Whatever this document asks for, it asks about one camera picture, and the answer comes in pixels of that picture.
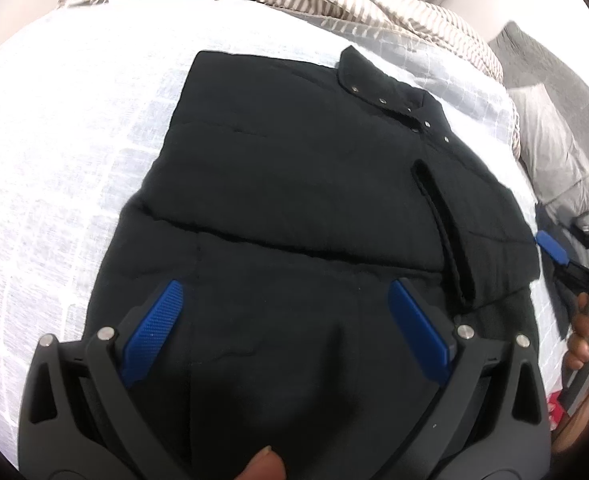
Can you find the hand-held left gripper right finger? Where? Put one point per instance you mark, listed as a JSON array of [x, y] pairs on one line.
[[419, 330]]

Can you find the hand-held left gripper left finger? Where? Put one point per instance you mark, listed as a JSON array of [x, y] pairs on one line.
[[154, 325]]

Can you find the large black jacket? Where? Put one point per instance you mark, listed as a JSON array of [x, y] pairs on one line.
[[299, 185]]

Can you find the person's left hand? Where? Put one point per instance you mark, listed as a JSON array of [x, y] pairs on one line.
[[264, 467]]

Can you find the dark grey pillow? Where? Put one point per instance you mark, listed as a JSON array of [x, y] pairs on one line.
[[574, 70]]

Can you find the grey grid-pattern bedspread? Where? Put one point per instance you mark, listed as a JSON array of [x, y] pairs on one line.
[[74, 160]]

